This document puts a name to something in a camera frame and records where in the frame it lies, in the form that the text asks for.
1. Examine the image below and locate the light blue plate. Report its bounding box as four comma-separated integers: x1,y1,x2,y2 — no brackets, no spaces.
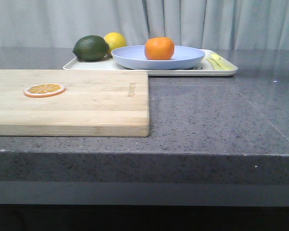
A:
112,45,205,70

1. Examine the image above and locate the whole orange fruit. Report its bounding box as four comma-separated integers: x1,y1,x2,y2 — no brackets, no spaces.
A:
144,37,175,60

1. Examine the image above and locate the cream white tray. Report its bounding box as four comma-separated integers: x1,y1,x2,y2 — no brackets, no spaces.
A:
63,49,238,77

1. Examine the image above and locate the yellow-green utensil on tray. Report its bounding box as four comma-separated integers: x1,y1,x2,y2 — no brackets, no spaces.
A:
206,53,233,71

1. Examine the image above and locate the wooden cutting board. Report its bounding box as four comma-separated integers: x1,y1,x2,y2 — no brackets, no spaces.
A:
0,69,150,137

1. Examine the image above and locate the yellow lemon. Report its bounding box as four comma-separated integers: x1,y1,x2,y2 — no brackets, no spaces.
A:
104,32,126,56

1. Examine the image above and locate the green lime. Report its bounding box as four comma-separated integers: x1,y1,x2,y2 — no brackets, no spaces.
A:
73,35,109,62

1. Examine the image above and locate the orange slice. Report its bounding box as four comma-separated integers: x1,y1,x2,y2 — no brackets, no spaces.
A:
23,83,66,98

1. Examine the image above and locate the grey curtain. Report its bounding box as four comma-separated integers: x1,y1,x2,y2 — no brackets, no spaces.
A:
0,0,289,50

